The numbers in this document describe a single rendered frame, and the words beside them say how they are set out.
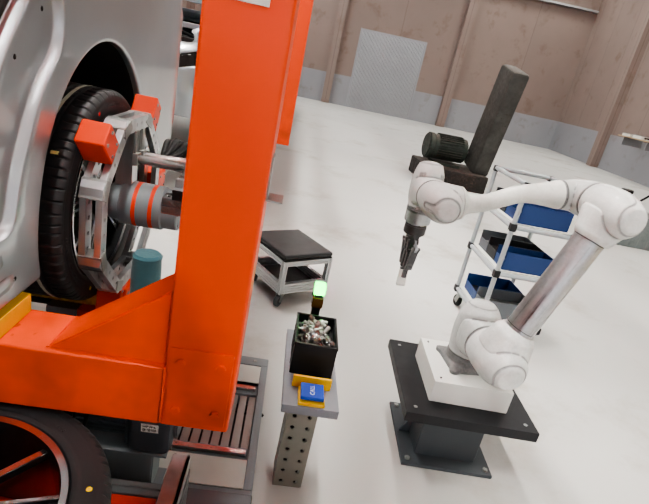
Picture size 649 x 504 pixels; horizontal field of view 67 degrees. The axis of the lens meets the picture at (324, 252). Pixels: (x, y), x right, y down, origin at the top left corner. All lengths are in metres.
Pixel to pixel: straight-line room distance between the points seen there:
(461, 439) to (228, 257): 1.40
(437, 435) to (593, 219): 1.00
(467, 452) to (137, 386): 1.41
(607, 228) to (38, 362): 1.57
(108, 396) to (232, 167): 0.61
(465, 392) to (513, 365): 0.28
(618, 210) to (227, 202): 1.16
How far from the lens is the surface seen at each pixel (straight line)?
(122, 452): 1.65
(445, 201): 1.46
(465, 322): 1.93
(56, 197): 1.41
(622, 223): 1.69
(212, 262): 1.04
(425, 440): 2.13
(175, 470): 1.37
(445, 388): 1.94
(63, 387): 1.29
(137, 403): 1.26
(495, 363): 1.75
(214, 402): 1.21
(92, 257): 1.48
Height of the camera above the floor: 1.38
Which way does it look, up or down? 21 degrees down
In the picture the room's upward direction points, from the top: 12 degrees clockwise
